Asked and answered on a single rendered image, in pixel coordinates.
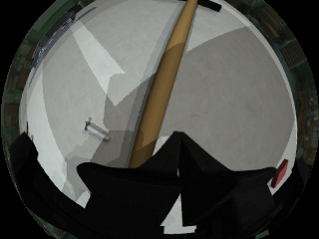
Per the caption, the red rectangular block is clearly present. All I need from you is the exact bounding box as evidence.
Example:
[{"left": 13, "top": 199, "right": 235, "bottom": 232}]
[{"left": 270, "top": 158, "right": 288, "bottom": 188}]

